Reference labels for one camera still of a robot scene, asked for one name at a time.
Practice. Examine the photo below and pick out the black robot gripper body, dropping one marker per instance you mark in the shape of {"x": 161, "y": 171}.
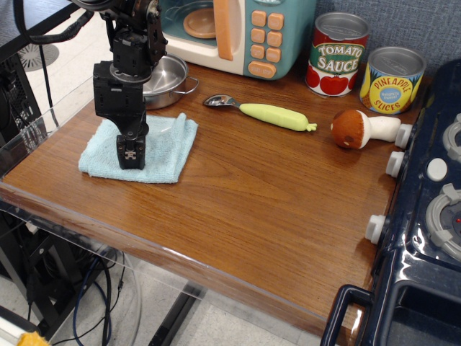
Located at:
{"x": 120, "y": 101}

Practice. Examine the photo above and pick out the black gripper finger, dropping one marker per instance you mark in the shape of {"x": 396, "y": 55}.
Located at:
{"x": 137, "y": 149}
{"x": 121, "y": 150}

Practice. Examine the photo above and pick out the light blue towel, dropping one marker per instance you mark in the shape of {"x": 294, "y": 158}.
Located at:
{"x": 168, "y": 144}

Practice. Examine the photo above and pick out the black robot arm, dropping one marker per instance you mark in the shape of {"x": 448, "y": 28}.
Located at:
{"x": 137, "y": 44}

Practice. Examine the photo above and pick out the small steel pot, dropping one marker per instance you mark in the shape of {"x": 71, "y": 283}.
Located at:
{"x": 169, "y": 82}

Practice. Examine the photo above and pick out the black desk at left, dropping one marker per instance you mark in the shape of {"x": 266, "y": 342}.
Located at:
{"x": 36, "y": 19}

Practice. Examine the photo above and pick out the teal toy microwave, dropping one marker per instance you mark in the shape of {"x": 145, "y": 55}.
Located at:
{"x": 259, "y": 39}

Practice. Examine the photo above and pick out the plush brown mushroom toy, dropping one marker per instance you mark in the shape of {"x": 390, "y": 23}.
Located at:
{"x": 353, "y": 129}

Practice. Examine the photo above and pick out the tomato sauce can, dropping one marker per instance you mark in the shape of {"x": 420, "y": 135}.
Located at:
{"x": 339, "y": 42}

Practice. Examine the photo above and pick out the pineapple slices can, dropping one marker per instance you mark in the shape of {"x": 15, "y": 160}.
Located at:
{"x": 391, "y": 80}

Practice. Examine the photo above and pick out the dark blue toy stove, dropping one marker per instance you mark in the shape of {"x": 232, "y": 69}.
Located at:
{"x": 415, "y": 293}

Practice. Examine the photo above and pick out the spoon with green handle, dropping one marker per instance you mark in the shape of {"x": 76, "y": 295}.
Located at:
{"x": 271, "y": 114}

